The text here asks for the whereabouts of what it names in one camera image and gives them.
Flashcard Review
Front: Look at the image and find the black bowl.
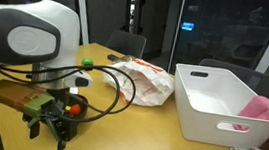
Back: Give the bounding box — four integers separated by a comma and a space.
64, 92, 90, 125

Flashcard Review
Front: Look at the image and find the green ball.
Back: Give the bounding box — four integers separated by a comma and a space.
80, 56, 95, 68

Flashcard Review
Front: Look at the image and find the white plastic bin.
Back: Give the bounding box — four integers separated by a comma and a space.
167, 62, 269, 150

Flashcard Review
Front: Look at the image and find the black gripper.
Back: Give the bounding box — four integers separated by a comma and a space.
19, 86, 83, 150

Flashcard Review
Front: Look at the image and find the blue lit screen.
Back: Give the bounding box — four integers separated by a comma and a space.
180, 21, 195, 32

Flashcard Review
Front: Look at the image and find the white orange-print plastic bag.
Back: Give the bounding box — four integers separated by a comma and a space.
100, 55, 178, 110

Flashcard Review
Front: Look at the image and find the small red-orange ball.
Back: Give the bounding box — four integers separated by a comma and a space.
69, 103, 83, 117

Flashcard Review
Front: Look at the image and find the thick black cable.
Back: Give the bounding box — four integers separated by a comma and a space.
0, 54, 139, 129

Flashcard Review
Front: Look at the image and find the black flat device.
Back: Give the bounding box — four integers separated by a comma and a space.
106, 53, 128, 64

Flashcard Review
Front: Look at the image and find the thin black cable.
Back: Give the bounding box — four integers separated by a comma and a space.
0, 58, 124, 117

